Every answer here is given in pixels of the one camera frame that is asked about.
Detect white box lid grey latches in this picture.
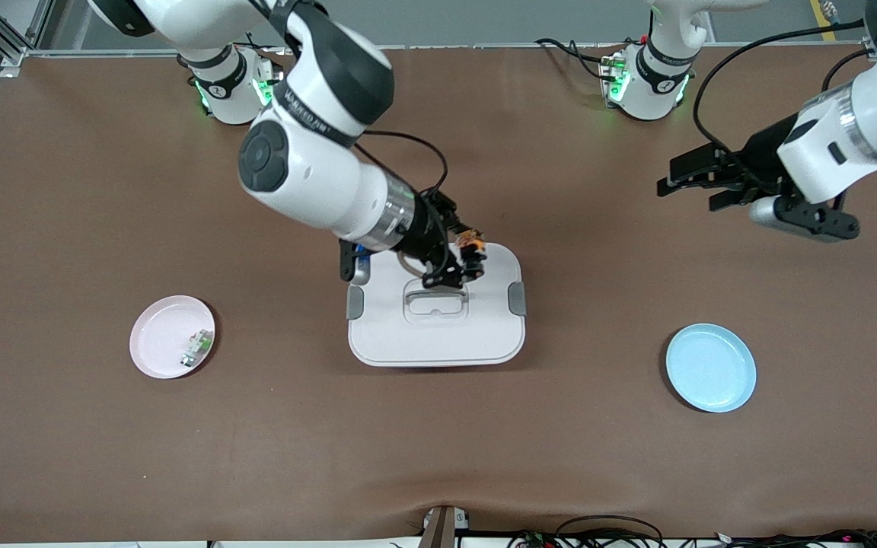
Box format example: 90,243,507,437
346,242,528,368

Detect light blue round plate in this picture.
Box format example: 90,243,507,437
665,323,757,414

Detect pink round plate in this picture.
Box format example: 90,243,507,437
129,295,217,381

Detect black left arm base cable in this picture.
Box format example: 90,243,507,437
534,37,611,81

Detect grey table edge rail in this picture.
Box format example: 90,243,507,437
24,42,869,58

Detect front camera mount bracket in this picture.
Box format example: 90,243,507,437
419,505,470,548

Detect green white switch module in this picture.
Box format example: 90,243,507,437
180,330,215,369

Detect black cable loop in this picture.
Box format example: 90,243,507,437
555,515,665,548

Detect tangled cable bundle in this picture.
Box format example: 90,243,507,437
507,527,877,548

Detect aluminium frame profile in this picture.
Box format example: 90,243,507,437
0,0,51,65

